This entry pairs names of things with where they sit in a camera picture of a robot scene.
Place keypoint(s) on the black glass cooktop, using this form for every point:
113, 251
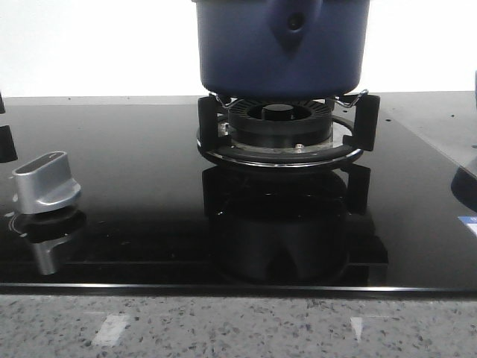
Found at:
155, 218

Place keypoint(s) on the black gas burner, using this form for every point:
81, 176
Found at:
270, 127

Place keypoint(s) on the dark blue cooking pot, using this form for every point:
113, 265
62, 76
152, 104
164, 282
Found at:
281, 50

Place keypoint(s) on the silver stove knob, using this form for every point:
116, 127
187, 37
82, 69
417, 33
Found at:
45, 184

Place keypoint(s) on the blue white cooktop sticker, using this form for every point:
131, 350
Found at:
470, 222

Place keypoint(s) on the black left burner support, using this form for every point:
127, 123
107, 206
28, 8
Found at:
7, 149

